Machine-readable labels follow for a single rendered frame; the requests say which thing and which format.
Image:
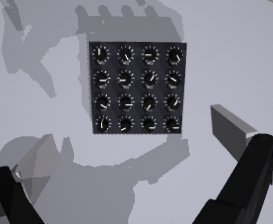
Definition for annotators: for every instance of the black knob box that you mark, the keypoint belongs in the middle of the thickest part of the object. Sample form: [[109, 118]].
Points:
[[131, 109]]

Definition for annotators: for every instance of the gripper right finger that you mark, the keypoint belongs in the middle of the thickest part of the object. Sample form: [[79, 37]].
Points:
[[241, 199]]

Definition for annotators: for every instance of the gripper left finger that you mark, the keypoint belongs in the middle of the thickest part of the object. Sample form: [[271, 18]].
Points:
[[26, 180]]

